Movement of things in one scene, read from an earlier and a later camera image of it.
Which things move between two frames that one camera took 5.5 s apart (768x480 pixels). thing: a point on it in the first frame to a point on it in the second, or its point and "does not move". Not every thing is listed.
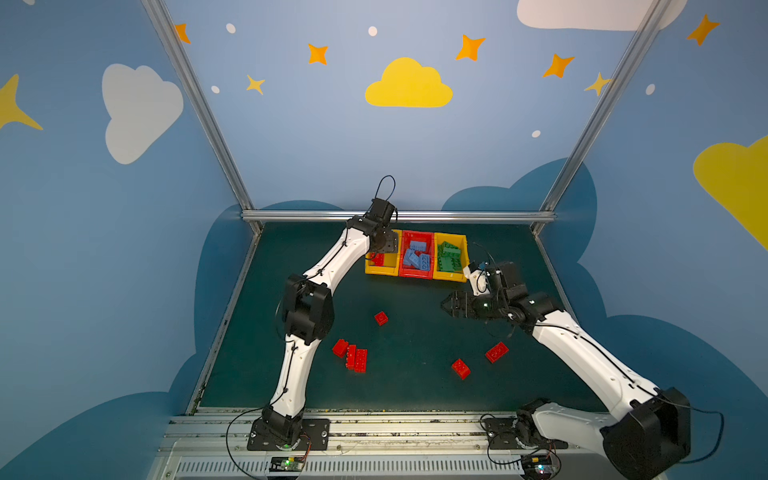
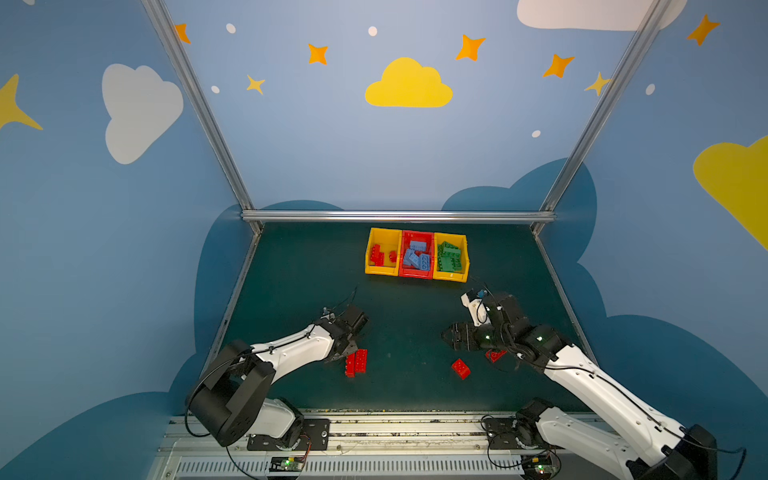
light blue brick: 425,262 does not move
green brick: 446,265 does not move
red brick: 377,258 does not move
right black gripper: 470,303 to 471,336
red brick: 461,368 does not move
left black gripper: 386,241 to 346,346
